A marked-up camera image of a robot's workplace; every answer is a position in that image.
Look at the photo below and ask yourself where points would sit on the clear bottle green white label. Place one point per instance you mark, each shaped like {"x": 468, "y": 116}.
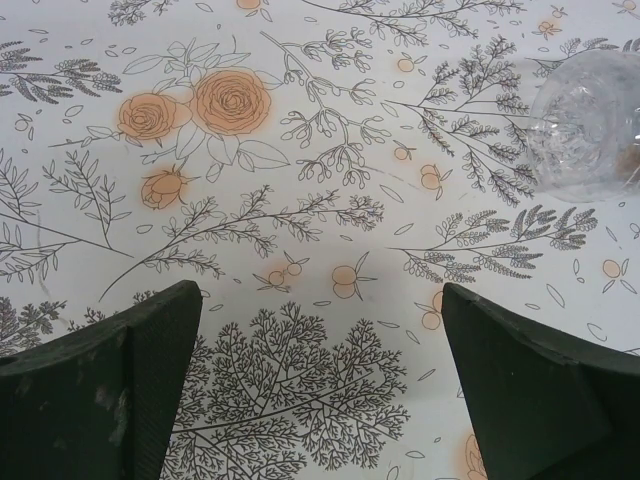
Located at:
{"x": 575, "y": 130}

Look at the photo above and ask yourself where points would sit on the floral printed tablecloth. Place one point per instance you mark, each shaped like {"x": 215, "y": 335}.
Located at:
{"x": 320, "y": 150}

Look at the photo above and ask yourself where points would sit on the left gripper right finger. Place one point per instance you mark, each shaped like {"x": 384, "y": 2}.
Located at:
{"x": 550, "y": 410}

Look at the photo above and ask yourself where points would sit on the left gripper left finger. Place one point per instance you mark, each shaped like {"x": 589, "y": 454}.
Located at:
{"x": 75, "y": 410}

